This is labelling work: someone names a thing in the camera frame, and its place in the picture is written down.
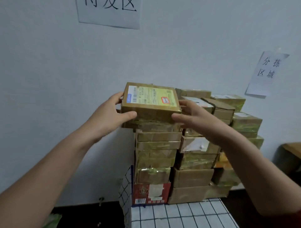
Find person's left hand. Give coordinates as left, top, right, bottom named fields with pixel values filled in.
left=83, top=92, right=137, bottom=144

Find person's right hand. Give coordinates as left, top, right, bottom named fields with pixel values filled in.
left=171, top=100, right=232, bottom=147

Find cardboard parcel with yellow label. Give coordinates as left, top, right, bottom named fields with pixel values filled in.
left=121, top=82, right=182, bottom=124

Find person's right forearm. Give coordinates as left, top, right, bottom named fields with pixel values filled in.
left=218, top=134, right=301, bottom=217

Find person's left forearm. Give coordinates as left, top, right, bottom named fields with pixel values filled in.
left=0, top=128, right=95, bottom=228

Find pile of taped cardboard boxes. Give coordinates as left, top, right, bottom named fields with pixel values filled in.
left=121, top=88, right=264, bottom=205

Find red printed carton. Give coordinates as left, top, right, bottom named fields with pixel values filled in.
left=133, top=181, right=172, bottom=205

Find small white paper sign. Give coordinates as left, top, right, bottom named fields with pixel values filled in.
left=245, top=50, right=290, bottom=97

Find white checked tablecloth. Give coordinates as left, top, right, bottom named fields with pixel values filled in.
left=118, top=165, right=239, bottom=228

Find large white paper sign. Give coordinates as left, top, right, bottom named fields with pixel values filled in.
left=75, top=0, right=143, bottom=30

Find wooden table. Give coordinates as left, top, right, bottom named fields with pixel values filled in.
left=282, top=142, right=301, bottom=160

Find green plastic bag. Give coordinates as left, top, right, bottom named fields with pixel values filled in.
left=43, top=213, right=62, bottom=228

